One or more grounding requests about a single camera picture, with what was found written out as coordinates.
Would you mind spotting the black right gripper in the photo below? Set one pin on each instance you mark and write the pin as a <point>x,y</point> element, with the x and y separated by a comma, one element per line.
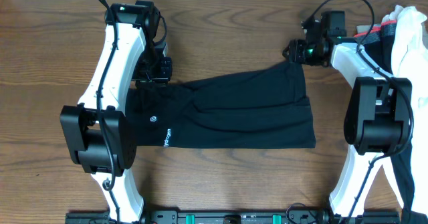
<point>295,47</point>

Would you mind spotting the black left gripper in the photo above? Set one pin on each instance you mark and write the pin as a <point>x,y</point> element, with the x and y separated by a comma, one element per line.
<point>161,79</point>

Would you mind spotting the black t-shirt white logo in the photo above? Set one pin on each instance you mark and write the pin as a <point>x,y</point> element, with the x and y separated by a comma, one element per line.
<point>264,109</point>

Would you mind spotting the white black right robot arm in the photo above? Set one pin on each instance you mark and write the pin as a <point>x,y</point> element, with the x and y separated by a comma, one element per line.
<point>379,120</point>

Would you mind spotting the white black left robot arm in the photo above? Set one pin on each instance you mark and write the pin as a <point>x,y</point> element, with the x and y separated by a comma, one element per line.
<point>99,137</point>

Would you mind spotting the white crumpled garment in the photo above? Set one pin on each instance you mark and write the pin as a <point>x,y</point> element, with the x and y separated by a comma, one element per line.
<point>409,60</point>

